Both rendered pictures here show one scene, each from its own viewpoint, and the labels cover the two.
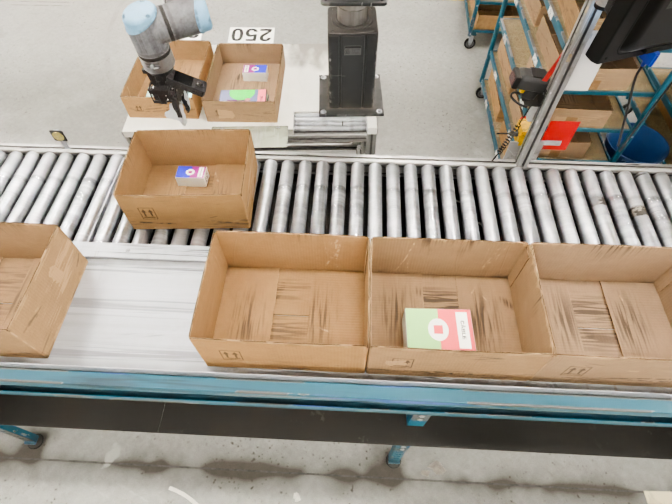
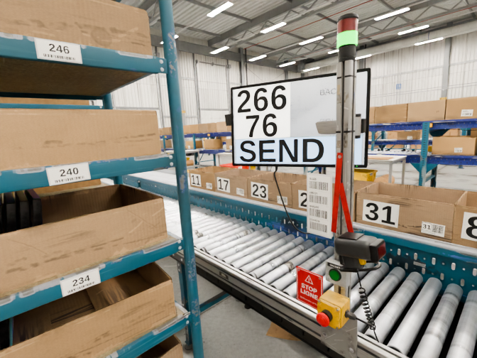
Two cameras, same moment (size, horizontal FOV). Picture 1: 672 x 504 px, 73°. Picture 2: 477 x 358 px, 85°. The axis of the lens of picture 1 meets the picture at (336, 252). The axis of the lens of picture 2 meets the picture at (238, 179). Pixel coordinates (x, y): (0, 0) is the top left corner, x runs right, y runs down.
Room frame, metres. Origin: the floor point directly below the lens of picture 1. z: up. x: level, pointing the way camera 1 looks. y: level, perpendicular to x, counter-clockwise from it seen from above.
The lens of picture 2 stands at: (1.96, -0.38, 1.39)
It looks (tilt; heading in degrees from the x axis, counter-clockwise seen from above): 10 degrees down; 225
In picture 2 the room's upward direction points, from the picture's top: 3 degrees counter-clockwise
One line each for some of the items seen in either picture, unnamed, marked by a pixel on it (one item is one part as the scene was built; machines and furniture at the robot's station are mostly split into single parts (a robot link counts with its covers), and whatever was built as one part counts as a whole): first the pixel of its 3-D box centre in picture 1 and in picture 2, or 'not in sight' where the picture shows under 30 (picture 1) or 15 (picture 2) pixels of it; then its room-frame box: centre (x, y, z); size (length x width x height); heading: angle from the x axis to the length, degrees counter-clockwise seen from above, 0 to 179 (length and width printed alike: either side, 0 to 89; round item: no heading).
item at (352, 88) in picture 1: (351, 60); not in sight; (1.60, -0.07, 0.91); 0.26 x 0.26 x 0.33; 0
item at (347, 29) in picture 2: not in sight; (347, 34); (1.21, -0.69, 1.62); 0.05 x 0.05 x 0.06
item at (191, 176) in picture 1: (192, 176); not in sight; (1.12, 0.50, 0.78); 0.10 x 0.06 x 0.05; 87
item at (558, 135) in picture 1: (549, 135); (317, 292); (1.23, -0.76, 0.85); 0.16 x 0.01 x 0.13; 87
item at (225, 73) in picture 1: (246, 81); not in sight; (1.63, 0.36, 0.80); 0.38 x 0.28 x 0.10; 178
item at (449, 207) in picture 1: (451, 221); (466, 331); (0.96, -0.39, 0.72); 0.52 x 0.05 x 0.05; 177
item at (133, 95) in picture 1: (171, 77); not in sight; (1.66, 0.68, 0.80); 0.38 x 0.28 x 0.10; 178
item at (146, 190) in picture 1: (192, 178); not in sight; (1.06, 0.48, 0.83); 0.39 x 0.29 x 0.17; 90
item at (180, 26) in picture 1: (186, 15); not in sight; (1.22, 0.40, 1.30); 0.12 x 0.12 x 0.09; 24
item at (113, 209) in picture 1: (115, 209); not in sight; (1.02, 0.77, 0.72); 0.52 x 0.05 x 0.05; 177
